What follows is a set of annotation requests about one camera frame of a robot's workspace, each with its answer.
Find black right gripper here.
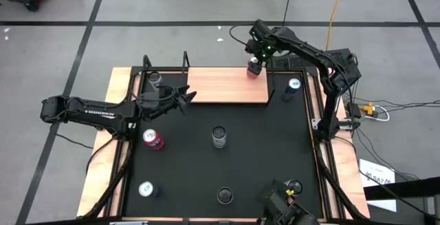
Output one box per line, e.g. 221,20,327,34
247,38,276,74

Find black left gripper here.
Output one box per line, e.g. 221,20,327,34
136,84,198,121

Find red Fanta can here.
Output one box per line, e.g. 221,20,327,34
142,128,165,151
246,56,264,80

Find tall white black-lid can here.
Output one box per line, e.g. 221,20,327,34
216,186,234,205
147,70,165,90
211,125,228,149
285,179,304,197

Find blue silver Red Bull can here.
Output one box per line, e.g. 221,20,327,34
280,77,303,103

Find green white can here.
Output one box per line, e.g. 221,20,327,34
137,180,160,198

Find black table mat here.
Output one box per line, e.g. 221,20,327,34
122,72,324,219

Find black power strip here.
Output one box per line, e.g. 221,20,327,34
346,101,362,119

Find yellow power plug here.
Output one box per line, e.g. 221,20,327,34
359,103,375,116

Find white paper sheet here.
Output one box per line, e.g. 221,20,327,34
358,158,397,213

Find black metal bar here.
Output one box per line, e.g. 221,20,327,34
363,176,440,202

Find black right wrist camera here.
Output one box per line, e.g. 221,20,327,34
244,39,257,55

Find wooden shelf with black frame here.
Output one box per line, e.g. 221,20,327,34
184,51,276,105

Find black looped camera cable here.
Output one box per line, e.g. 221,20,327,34
228,23,256,47

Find black hanging cable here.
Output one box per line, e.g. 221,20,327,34
281,0,296,27

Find yellow power cable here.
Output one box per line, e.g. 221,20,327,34
324,0,349,51

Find white power cable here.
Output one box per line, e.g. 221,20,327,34
373,105,391,122

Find black table-level camera mount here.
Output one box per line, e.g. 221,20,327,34
257,179,320,225

